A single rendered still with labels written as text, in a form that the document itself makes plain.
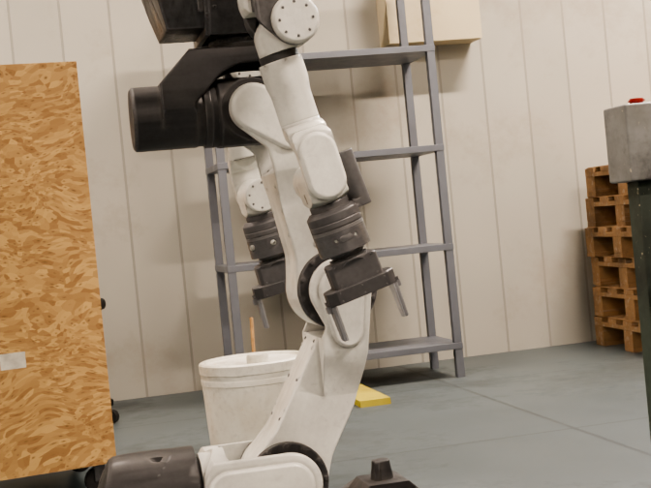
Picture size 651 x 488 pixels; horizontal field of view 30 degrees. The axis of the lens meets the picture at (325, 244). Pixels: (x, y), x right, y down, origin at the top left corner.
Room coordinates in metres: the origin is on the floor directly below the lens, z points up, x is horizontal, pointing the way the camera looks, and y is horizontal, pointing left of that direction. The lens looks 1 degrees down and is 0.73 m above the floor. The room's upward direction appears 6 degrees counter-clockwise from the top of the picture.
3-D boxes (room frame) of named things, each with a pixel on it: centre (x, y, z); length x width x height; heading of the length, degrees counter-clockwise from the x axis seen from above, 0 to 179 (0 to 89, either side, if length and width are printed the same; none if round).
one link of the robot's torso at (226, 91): (2.18, 0.12, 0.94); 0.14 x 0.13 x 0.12; 13
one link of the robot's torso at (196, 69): (2.16, 0.18, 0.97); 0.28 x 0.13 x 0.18; 103
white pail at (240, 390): (3.35, 0.23, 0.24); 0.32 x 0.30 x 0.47; 13
